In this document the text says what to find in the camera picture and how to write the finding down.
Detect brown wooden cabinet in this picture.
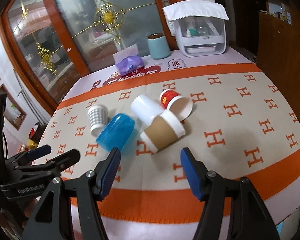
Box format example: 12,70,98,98
257,12,300,121

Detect purple tissue pack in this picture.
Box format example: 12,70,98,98
113,44,145,76

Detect red paper cup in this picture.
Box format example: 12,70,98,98
159,89,193,121

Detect blue translucent plastic cup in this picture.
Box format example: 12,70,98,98
96,113,135,152

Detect wooden glass sliding door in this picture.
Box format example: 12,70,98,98
0,0,183,113

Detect brown sleeved paper cup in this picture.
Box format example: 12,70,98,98
140,110,186,153

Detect grey checked paper cup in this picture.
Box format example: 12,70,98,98
88,105,108,137

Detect white folded cloth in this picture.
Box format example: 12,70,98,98
163,0,229,21

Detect plain white cup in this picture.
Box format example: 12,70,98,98
130,94,164,126

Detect teal cylindrical canister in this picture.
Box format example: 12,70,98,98
147,33,171,60

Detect orange H-pattern blanket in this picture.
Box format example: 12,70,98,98
32,62,300,225

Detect white desktop storage box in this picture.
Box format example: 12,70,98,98
169,16,226,57

